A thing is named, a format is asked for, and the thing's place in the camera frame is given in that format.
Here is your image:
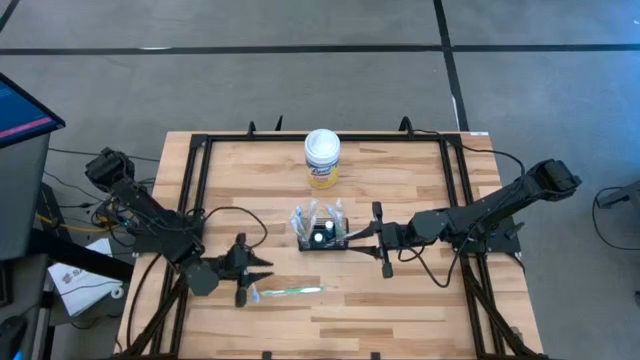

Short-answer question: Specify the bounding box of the grey stand foot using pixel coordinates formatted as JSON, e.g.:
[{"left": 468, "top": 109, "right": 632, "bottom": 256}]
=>
[{"left": 596, "top": 178, "right": 640, "bottom": 210}]

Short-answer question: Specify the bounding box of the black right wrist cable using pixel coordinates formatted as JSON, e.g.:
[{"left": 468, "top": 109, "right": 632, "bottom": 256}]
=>
[{"left": 397, "top": 239, "right": 464, "bottom": 290}]

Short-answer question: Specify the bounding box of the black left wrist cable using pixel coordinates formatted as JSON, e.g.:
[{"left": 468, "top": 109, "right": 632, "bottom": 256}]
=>
[{"left": 187, "top": 205, "right": 270, "bottom": 250}]

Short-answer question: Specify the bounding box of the black desk leg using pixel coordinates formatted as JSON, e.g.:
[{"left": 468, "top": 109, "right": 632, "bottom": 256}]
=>
[{"left": 27, "top": 227, "right": 135, "bottom": 284}]

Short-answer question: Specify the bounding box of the black aluminium table frame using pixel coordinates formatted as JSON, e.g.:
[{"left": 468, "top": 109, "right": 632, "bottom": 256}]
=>
[{"left": 115, "top": 115, "right": 547, "bottom": 360}]

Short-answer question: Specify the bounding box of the black floor cable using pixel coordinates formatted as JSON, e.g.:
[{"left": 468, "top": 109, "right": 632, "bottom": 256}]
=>
[
  {"left": 592, "top": 185, "right": 640, "bottom": 252},
  {"left": 47, "top": 146, "right": 162, "bottom": 164}
]

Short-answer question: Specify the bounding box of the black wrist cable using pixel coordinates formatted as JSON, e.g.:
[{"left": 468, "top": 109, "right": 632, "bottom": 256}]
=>
[
  {"left": 187, "top": 205, "right": 270, "bottom": 250},
  {"left": 397, "top": 239, "right": 464, "bottom": 290}
]

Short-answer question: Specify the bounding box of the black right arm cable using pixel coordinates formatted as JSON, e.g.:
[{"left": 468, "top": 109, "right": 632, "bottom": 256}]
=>
[{"left": 409, "top": 128, "right": 527, "bottom": 176}]

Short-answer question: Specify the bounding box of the black wire caddy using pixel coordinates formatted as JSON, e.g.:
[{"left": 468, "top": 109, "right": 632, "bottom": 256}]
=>
[{"left": 297, "top": 215, "right": 351, "bottom": 253}]

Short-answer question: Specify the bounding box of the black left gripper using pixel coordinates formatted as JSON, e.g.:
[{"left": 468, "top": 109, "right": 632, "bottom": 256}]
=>
[{"left": 219, "top": 233, "right": 275, "bottom": 309}]

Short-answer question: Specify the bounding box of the green white bagged toothbrush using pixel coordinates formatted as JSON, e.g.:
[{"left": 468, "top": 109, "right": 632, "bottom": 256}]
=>
[{"left": 258, "top": 285, "right": 327, "bottom": 298}]

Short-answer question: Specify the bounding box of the yellow disinfecting wipes canister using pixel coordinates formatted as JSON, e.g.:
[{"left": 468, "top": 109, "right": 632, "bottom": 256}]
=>
[{"left": 303, "top": 128, "right": 342, "bottom": 190}]

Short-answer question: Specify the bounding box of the monitor with blue screen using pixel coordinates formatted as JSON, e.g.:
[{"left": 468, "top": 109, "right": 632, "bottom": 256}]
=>
[{"left": 0, "top": 72, "right": 67, "bottom": 150}]

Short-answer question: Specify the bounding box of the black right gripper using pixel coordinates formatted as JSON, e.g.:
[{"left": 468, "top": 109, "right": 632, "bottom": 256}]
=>
[{"left": 348, "top": 201, "right": 415, "bottom": 280}]

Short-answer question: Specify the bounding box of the yellow floor cable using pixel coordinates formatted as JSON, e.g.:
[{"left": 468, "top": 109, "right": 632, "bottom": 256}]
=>
[{"left": 35, "top": 182, "right": 126, "bottom": 235}]

